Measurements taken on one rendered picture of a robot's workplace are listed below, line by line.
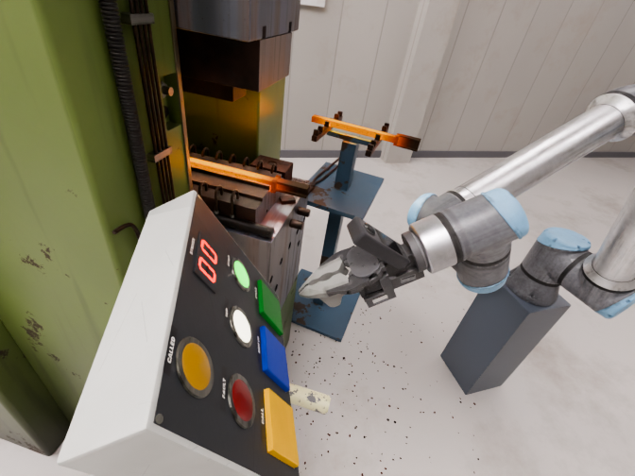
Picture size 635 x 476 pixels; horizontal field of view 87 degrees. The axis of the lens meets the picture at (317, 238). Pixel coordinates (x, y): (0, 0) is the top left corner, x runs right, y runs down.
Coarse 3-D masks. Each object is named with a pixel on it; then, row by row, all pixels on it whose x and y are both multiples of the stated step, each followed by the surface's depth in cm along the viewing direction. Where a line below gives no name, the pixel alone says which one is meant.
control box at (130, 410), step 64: (192, 192) 49; (192, 256) 40; (128, 320) 33; (192, 320) 35; (256, 320) 51; (128, 384) 27; (256, 384) 42; (64, 448) 25; (128, 448) 25; (192, 448) 27; (256, 448) 36
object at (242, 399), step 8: (240, 384) 38; (232, 392) 36; (240, 392) 37; (248, 392) 39; (240, 400) 36; (248, 400) 38; (240, 408) 36; (248, 408) 37; (240, 416) 35; (248, 416) 37
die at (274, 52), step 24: (192, 48) 68; (216, 48) 67; (240, 48) 66; (264, 48) 67; (288, 48) 80; (192, 72) 71; (216, 72) 70; (240, 72) 68; (264, 72) 70; (288, 72) 85
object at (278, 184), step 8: (192, 160) 98; (200, 160) 99; (208, 168) 97; (216, 168) 96; (224, 168) 97; (232, 168) 98; (240, 176) 96; (248, 176) 95; (256, 176) 96; (264, 176) 96; (280, 176) 96; (272, 184) 94; (280, 184) 94; (288, 184) 94; (296, 184) 94; (304, 184) 95; (272, 192) 95; (280, 192) 95; (288, 192) 95; (296, 192) 95; (304, 192) 95
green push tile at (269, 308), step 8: (264, 288) 58; (264, 296) 57; (272, 296) 61; (264, 304) 55; (272, 304) 59; (264, 312) 54; (272, 312) 57; (280, 312) 61; (272, 320) 56; (280, 320) 59; (272, 328) 56; (280, 328) 58
